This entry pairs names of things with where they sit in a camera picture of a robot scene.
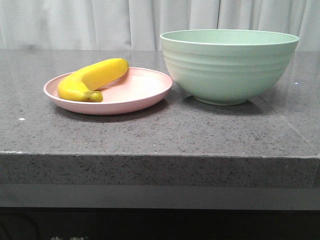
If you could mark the pink plate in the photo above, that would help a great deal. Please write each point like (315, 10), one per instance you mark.
(140, 88)

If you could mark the green bowl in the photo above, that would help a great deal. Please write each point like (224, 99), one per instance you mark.
(226, 66)

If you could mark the yellow banana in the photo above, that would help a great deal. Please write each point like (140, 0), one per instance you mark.
(83, 84)

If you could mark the white curtain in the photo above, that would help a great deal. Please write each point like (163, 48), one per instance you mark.
(137, 24)

